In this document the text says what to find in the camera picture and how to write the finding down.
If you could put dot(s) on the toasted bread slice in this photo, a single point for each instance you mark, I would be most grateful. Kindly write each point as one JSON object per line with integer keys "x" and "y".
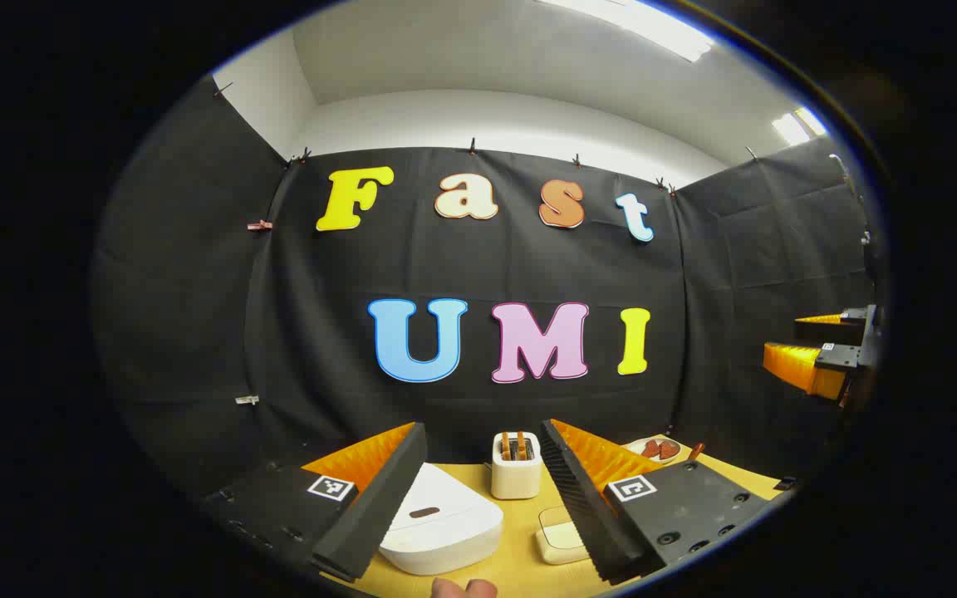
{"x": 521, "y": 446}
{"x": 507, "y": 447}

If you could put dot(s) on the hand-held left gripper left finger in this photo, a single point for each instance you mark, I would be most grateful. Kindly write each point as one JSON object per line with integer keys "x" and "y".
{"x": 379, "y": 507}

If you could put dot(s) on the red meat slice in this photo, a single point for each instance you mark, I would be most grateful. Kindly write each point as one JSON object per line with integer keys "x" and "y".
{"x": 651, "y": 449}
{"x": 669, "y": 449}

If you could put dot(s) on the black backdrop cloth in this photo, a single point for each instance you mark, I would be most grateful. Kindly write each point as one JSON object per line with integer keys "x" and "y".
{"x": 495, "y": 266}

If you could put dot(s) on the brown wooden spoon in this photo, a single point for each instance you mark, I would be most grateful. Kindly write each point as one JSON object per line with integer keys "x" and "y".
{"x": 696, "y": 452}

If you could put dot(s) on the clear container of rice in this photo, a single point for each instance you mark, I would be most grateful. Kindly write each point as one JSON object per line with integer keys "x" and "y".
{"x": 560, "y": 540}

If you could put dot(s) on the white toaster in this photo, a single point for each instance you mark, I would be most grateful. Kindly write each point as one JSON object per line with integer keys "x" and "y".
{"x": 516, "y": 480}

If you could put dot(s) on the pink clothespin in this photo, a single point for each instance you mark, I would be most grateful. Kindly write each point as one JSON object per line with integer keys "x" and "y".
{"x": 260, "y": 225}

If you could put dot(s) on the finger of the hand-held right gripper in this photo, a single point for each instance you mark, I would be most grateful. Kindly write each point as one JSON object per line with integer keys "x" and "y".
{"x": 827, "y": 331}
{"x": 836, "y": 357}

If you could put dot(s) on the white rice cooker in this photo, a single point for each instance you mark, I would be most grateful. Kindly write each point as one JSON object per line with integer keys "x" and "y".
{"x": 445, "y": 523}

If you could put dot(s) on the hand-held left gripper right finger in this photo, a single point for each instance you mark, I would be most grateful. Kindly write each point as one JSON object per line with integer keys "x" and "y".
{"x": 578, "y": 507}

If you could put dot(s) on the white round plate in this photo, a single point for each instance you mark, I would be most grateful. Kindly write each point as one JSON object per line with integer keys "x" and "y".
{"x": 640, "y": 448}

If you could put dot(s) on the ceiling light panel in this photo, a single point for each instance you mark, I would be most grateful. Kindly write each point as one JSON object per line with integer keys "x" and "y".
{"x": 798, "y": 126}

